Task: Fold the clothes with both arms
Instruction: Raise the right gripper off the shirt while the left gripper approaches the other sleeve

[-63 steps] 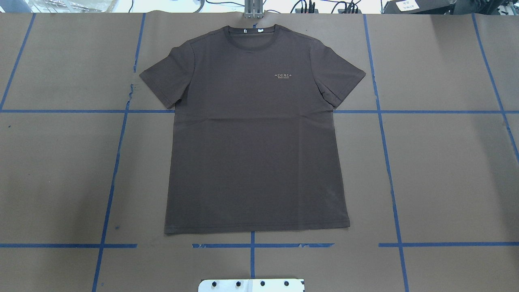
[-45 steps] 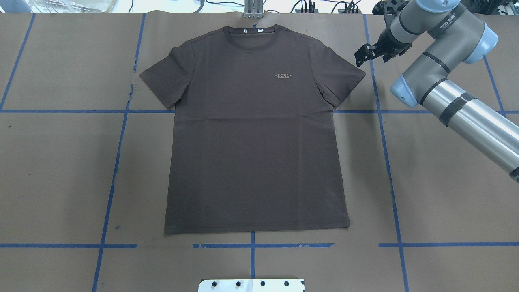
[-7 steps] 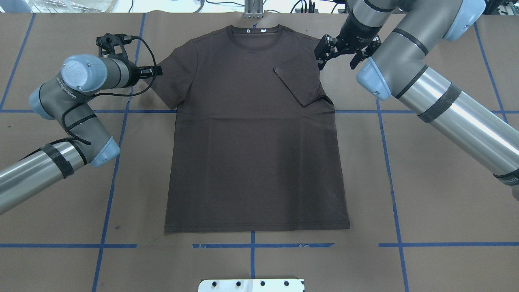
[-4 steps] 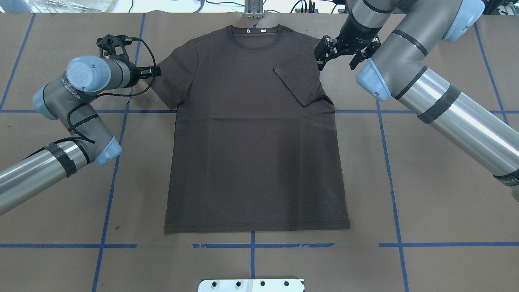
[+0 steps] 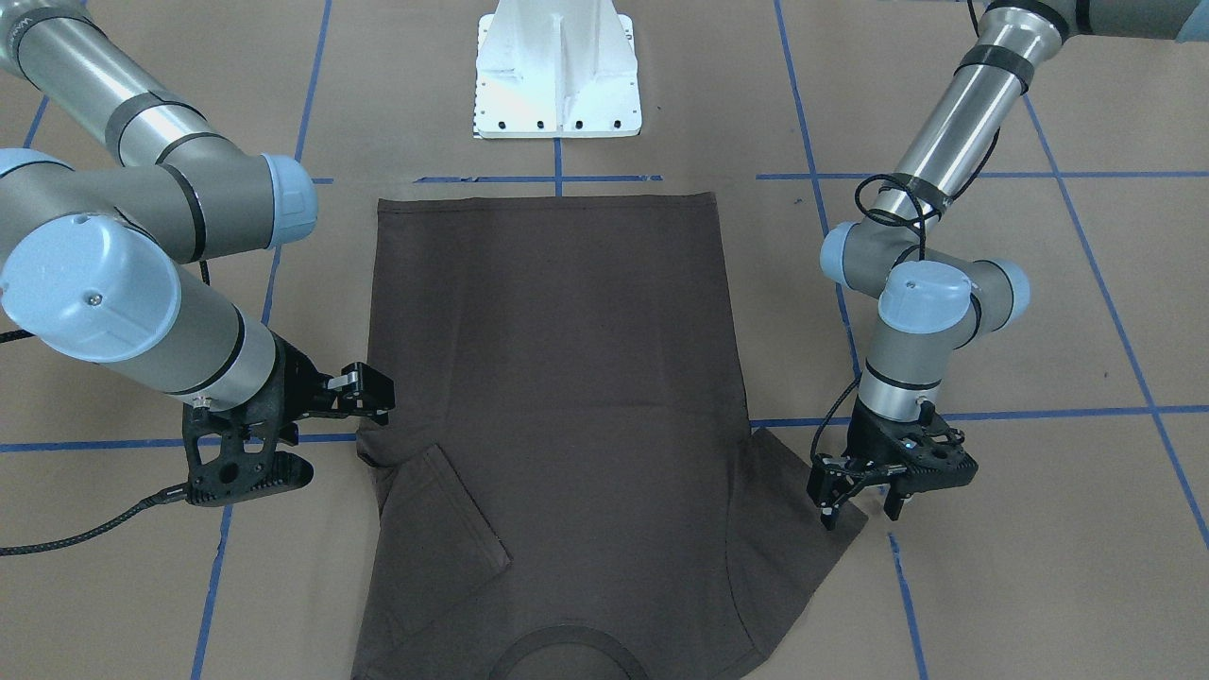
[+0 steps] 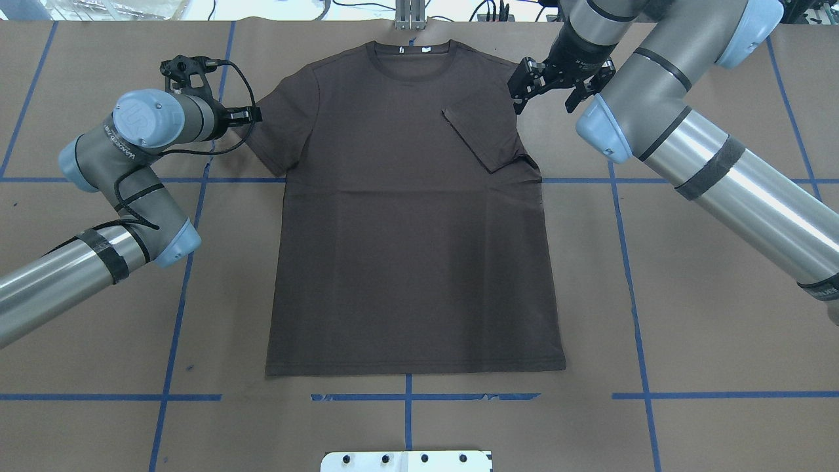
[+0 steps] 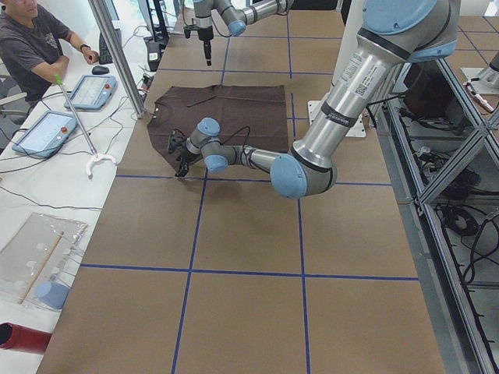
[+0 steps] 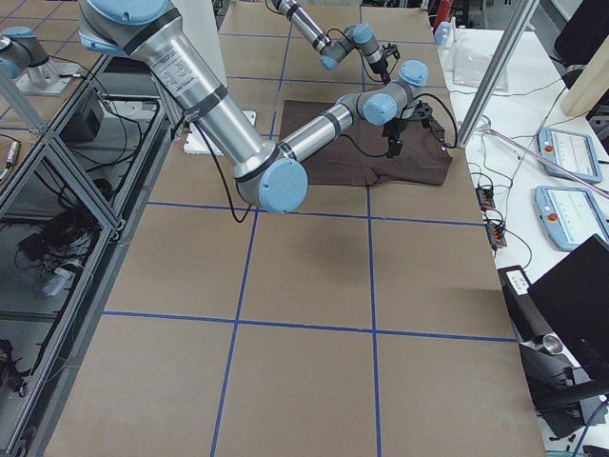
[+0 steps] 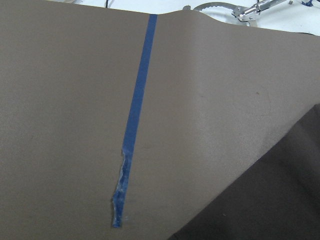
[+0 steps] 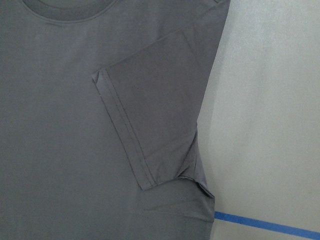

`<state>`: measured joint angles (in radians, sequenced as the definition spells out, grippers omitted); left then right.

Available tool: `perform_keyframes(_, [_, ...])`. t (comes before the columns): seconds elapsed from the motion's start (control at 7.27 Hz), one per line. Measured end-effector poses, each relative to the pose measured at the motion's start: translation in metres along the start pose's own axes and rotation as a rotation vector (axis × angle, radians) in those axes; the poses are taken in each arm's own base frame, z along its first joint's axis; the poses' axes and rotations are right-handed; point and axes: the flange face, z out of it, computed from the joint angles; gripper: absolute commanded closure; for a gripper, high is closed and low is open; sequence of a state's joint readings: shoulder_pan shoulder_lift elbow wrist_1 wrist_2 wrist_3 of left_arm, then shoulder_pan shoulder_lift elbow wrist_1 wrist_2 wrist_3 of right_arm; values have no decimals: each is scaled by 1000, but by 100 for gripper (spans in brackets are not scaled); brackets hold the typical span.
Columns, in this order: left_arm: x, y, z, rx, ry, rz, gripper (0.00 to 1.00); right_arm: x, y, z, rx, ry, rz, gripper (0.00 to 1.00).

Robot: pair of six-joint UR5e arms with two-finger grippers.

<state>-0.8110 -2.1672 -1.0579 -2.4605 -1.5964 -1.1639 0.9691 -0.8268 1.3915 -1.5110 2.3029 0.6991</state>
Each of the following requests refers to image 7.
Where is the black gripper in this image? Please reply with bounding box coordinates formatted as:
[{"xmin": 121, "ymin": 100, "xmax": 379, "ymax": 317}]
[
  {"xmin": 183, "ymin": 24, "xmax": 213, "ymax": 66},
  {"xmin": 168, "ymin": 130, "xmax": 200, "ymax": 178}
]

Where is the dark brown t-shirt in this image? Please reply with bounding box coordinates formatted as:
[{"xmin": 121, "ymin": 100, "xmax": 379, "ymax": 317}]
[{"xmin": 147, "ymin": 85, "xmax": 288, "ymax": 168}]

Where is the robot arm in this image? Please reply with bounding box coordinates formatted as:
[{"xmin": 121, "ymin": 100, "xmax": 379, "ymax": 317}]
[
  {"xmin": 175, "ymin": 0, "xmax": 461, "ymax": 199},
  {"xmin": 184, "ymin": 0, "xmax": 293, "ymax": 66}
]

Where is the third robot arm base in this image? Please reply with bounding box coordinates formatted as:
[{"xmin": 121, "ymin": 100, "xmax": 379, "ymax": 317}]
[{"xmin": 461, "ymin": 53, "xmax": 498, "ymax": 95}]

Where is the reacher grabber stick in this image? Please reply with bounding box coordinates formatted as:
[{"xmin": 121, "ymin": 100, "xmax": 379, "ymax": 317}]
[{"xmin": 54, "ymin": 74, "xmax": 117, "ymax": 179}]

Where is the black keyboard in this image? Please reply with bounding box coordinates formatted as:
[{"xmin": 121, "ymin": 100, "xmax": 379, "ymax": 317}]
[{"xmin": 99, "ymin": 28, "xmax": 122, "ymax": 65}]

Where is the black computer mouse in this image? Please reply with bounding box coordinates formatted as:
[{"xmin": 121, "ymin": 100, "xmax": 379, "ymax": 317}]
[{"xmin": 91, "ymin": 65, "xmax": 109, "ymax": 76}]

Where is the far blue teach pendant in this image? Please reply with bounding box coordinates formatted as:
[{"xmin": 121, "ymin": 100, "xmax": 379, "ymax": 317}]
[{"xmin": 69, "ymin": 75, "xmax": 117, "ymax": 111}]

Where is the blue teach pendant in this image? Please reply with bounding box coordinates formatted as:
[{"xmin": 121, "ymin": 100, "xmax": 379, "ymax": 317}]
[
  {"xmin": 69, "ymin": 75, "xmax": 117, "ymax": 111},
  {"xmin": 12, "ymin": 111, "xmax": 77, "ymax": 159}
]

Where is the near blue teach pendant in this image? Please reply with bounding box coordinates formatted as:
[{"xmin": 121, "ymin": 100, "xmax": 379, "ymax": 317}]
[{"xmin": 12, "ymin": 111, "xmax": 77, "ymax": 159}]

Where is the wooden stick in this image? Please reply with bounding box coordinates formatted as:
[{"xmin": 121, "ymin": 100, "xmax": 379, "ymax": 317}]
[{"xmin": 17, "ymin": 231, "xmax": 65, "ymax": 305}]

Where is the seated person grey shirt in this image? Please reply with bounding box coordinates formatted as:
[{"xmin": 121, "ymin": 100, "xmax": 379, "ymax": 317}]
[{"xmin": 1, "ymin": 1, "xmax": 99, "ymax": 104}]

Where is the clear plastic bag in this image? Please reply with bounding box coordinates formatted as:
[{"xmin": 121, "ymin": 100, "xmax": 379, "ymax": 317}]
[{"xmin": 1, "ymin": 213, "xmax": 87, "ymax": 311}]

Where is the red cylinder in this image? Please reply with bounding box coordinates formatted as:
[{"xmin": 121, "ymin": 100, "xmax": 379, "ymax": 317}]
[{"xmin": 1, "ymin": 323, "xmax": 52, "ymax": 355}]

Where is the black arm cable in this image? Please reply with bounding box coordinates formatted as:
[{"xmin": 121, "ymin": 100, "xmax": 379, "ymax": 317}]
[{"xmin": 221, "ymin": 125, "xmax": 274, "ymax": 172}]

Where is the aluminium frame post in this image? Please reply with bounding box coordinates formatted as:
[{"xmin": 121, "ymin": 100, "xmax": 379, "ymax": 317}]
[{"xmin": 88, "ymin": 0, "xmax": 146, "ymax": 118}]

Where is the white camera pillar base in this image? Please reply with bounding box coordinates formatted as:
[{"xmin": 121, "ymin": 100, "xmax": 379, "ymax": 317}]
[{"xmin": 308, "ymin": 1, "xmax": 366, "ymax": 138}]

